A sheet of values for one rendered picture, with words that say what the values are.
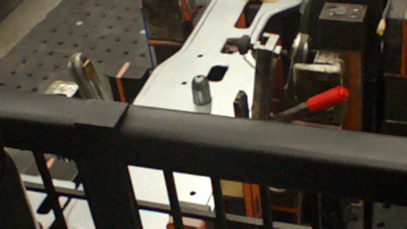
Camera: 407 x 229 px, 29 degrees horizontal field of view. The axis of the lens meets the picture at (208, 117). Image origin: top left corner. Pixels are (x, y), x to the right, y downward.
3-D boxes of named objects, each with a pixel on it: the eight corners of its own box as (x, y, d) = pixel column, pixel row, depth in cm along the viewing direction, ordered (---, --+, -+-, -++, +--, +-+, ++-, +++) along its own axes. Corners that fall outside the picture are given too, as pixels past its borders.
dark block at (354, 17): (330, 187, 153) (324, 1, 127) (366, 192, 150) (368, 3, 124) (324, 204, 149) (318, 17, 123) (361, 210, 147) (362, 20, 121)
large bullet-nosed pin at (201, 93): (197, 100, 132) (192, 68, 128) (215, 102, 131) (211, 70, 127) (191, 111, 130) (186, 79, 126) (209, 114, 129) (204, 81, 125)
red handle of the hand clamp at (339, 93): (254, 115, 114) (343, 76, 104) (263, 126, 115) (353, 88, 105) (246, 133, 111) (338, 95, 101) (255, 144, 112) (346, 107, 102)
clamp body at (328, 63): (302, 200, 151) (292, 39, 128) (362, 209, 147) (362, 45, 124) (291, 234, 144) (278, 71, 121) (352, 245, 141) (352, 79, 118)
